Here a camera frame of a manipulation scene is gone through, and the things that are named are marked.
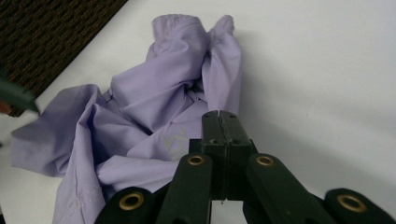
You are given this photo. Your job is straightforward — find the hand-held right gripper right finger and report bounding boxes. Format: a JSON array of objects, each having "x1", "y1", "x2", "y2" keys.
[{"x1": 219, "y1": 110, "x2": 253, "y2": 201}]

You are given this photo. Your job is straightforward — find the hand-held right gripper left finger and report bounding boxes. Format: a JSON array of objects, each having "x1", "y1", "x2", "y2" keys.
[{"x1": 201, "y1": 110, "x2": 226, "y2": 201}]

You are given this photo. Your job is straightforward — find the brown wicker basket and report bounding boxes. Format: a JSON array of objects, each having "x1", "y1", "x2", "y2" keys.
[{"x1": 0, "y1": 0, "x2": 129, "y2": 118}]

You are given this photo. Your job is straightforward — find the purple pants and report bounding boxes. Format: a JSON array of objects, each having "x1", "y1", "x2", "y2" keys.
[{"x1": 10, "y1": 13, "x2": 244, "y2": 224}]

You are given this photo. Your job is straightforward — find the white table sheet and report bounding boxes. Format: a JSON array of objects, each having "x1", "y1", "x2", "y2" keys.
[{"x1": 0, "y1": 0, "x2": 396, "y2": 224}]

